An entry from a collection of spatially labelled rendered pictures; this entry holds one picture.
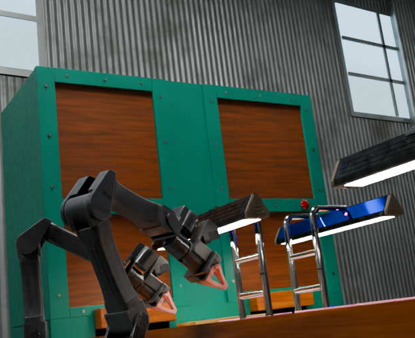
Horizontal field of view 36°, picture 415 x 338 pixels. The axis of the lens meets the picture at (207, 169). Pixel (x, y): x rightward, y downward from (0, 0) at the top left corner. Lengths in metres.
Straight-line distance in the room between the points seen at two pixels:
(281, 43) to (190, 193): 3.39
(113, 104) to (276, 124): 0.82
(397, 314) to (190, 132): 1.85
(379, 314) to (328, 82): 5.14
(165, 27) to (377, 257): 2.73
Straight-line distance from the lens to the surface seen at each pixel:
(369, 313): 1.08
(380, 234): 6.07
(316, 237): 2.26
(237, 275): 2.22
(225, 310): 2.67
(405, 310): 1.03
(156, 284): 1.98
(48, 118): 2.50
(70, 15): 4.81
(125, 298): 1.41
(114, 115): 2.62
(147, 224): 1.54
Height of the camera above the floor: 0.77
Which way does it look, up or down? 13 degrees up
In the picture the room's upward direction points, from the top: 7 degrees counter-clockwise
